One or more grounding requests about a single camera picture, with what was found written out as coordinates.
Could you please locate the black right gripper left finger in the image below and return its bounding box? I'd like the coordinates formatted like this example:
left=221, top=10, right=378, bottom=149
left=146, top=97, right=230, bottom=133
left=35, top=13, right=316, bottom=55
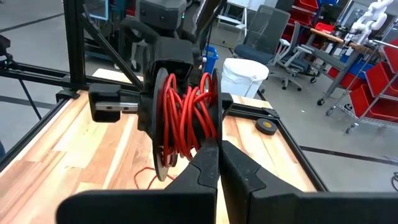
left=55, top=138, right=220, bottom=224

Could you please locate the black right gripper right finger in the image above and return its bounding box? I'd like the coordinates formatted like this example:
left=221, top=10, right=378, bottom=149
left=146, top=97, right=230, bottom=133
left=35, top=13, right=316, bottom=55
left=220, top=140, right=398, bottom=224

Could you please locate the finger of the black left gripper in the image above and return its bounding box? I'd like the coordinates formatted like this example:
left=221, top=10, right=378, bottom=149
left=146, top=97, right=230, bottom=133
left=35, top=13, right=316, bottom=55
left=222, top=92, right=234, bottom=118
left=138, top=91, right=155, bottom=131

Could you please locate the black cord spool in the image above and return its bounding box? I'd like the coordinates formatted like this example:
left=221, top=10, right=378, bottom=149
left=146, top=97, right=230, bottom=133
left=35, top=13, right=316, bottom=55
left=151, top=67, right=223, bottom=182

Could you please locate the red cord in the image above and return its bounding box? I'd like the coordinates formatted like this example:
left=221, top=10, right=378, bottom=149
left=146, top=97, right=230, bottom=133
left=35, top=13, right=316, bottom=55
left=133, top=72, right=218, bottom=190

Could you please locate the white trash can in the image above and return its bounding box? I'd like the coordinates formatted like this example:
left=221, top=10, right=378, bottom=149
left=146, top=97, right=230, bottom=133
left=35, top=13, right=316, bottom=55
left=220, top=58, right=270, bottom=99

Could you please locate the blue recycling bin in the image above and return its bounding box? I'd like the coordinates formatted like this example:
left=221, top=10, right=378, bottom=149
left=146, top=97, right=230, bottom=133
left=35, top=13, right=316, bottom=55
left=203, top=45, right=220, bottom=75

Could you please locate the black tape roll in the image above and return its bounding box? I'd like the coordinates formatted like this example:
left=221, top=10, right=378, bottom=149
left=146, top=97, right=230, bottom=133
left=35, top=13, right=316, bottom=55
left=255, top=118, right=279, bottom=136

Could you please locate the grey mesh office chair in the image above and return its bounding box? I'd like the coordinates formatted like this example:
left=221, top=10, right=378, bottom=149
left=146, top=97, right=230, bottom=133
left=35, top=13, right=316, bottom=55
left=233, top=4, right=292, bottom=66

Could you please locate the blue framed panel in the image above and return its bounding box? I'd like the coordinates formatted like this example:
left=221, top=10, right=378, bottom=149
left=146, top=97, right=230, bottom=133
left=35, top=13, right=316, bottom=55
left=83, top=0, right=109, bottom=21

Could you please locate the grey desk with wooden top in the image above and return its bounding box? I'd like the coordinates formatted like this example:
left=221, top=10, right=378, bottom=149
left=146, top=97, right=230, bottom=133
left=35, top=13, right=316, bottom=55
left=300, top=27, right=385, bottom=106

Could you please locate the white robot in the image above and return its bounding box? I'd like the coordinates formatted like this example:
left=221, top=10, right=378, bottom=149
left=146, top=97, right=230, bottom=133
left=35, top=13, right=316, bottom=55
left=343, top=0, right=395, bottom=46

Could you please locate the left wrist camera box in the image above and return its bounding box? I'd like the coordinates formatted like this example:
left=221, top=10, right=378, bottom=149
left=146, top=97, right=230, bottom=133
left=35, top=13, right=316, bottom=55
left=149, top=36, right=196, bottom=85

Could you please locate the metal wire shelf rack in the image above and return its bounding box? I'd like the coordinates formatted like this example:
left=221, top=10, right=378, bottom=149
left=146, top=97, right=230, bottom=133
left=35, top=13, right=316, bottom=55
left=325, top=37, right=398, bottom=135

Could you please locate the black mount bracket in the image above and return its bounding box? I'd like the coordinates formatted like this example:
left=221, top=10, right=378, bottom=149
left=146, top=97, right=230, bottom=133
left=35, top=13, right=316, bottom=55
left=0, top=34, right=12, bottom=68

